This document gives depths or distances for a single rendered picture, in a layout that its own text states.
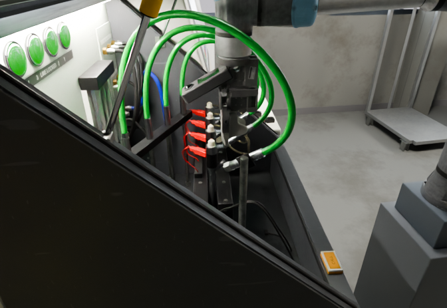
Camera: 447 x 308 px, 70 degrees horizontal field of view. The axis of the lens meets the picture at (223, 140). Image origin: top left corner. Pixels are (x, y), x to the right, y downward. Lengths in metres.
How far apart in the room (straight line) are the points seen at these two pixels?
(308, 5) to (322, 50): 3.00
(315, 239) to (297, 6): 0.50
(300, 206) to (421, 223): 0.40
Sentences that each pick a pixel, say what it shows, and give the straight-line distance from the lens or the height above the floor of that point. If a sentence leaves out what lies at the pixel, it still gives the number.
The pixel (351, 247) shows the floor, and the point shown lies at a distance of 2.18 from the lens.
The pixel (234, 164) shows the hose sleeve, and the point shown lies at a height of 1.14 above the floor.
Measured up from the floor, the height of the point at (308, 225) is 0.95.
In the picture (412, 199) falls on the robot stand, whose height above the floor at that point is 0.88.
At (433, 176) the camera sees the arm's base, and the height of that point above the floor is 0.96.
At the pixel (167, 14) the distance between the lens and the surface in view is 0.61.
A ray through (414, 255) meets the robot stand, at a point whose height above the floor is 0.76.
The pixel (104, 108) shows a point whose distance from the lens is 0.81.
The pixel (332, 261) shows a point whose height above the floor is 0.96.
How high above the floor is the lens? 1.49
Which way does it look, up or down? 29 degrees down
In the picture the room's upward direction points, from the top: straight up
